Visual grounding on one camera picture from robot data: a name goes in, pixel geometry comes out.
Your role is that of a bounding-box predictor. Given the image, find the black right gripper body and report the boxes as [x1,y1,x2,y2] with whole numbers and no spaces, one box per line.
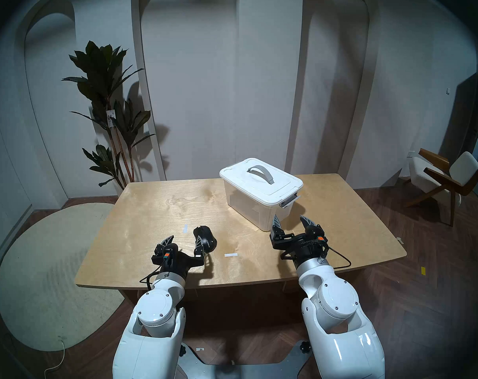
[269,226,329,266]

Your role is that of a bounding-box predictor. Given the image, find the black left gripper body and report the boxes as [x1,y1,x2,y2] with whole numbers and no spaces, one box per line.
[151,245,205,279]

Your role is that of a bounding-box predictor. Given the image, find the black computer mouse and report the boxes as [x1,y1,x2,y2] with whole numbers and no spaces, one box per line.
[194,225,218,253]

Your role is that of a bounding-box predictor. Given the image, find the white lid with grey handle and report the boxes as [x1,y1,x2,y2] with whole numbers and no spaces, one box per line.
[219,158,304,207]

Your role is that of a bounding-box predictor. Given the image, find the clear plastic storage container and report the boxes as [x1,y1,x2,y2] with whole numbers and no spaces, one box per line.
[224,179,301,232]

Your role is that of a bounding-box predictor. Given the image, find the light wooden table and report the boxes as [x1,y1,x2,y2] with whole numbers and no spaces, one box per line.
[75,174,407,304]

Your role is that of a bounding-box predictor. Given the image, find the round beige rug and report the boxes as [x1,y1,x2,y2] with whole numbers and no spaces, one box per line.
[0,203,125,352]

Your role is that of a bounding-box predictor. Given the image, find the wooden armchair with white cushions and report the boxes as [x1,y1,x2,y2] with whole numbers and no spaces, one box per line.
[404,148,478,227]

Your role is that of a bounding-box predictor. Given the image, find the tall green potted plant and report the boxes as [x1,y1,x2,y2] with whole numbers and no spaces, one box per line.
[61,41,156,190]

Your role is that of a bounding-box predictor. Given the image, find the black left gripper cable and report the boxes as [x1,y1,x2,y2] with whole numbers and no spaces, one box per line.
[139,266,162,292]

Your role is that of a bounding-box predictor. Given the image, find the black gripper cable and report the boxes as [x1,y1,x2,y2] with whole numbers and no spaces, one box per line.
[139,266,162,292]
[320,246,352,270]

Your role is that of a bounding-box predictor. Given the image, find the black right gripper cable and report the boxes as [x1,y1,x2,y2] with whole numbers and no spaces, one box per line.
[320,246,352,270]

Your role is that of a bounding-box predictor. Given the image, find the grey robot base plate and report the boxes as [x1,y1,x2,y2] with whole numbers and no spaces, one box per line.
[179,340,314,379]

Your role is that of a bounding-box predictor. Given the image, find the white floor cable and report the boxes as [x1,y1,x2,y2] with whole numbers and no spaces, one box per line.
[44,339,66,379]

